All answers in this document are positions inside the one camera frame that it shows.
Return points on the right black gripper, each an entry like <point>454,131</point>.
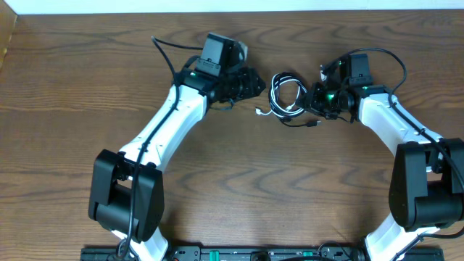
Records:
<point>311,100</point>

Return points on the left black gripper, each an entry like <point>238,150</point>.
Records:
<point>250,79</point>

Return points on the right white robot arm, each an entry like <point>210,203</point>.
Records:
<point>426,187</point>

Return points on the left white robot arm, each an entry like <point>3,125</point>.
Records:
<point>127,195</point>

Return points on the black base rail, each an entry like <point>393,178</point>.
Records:
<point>196,253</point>

